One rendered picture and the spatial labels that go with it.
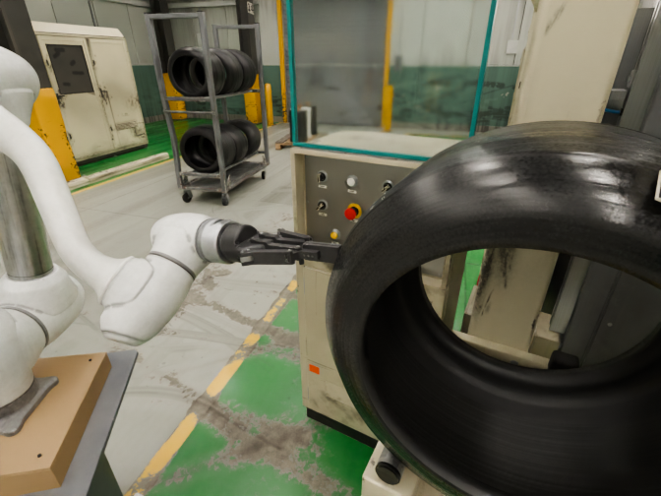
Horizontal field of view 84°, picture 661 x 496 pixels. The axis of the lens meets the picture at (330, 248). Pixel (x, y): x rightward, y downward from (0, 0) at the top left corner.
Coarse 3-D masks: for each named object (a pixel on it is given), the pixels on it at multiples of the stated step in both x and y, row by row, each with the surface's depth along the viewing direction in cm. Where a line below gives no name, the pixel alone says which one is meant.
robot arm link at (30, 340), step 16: (0, 320) 86; (16, 320) 91; (32, 320) 95; (0, 336) 84; (16, 336) 88; (32, 336) 93; (0, 352) 84; (16, 352) 88; (32, 352) 93; (0, 368) 85; (16, 368) 88; (0, 384) 86; (16, 384) 89; (0, 400) 87
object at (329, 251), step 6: (306, 246) 63; (312, 246) 62; (318, 246) 62; (324, 246) 61; (330, 246) 60; (336, 246) 60; (324, 252) 61; (330, 252) 61; (336, 252) 60; (324, 258) 62; (330, 258) 61
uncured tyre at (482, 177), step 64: (512, 128) 48; (576, 128) 42; (448, 192) 38; (512, 192) 35; (576, 192) 32; (640, 192) 31; (384, 256) 43; (576, 256) 33; (640, 256) 31; (384, 320) 74; (384, 384) 67; (448, 384) 75; (512, 384) 72; (576, 384) 66; (640, 384) 60; (448, 448) 64; (512, 448) 65; (576, 448) 61; (640, 448) 55
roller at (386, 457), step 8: (384, 448) 65; (384, 456) 63; (392, 456) 62; (384, 464) 61; (392, 464) 61; (400, 464) 62; (376, 472) 63; (384, 472) 61; (392, 472) 60; (400, 472) 61; (384, 480) 62; (392, 480) 61
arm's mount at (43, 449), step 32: (96, 352) 114; (64, 384) 102; (96, 384) 106; (32, 416) 92; (64, 416) 92; (0, 448) 84; (32, 448) 85; (64, 448) 87; (0, 480) 79; (32, 480) 81
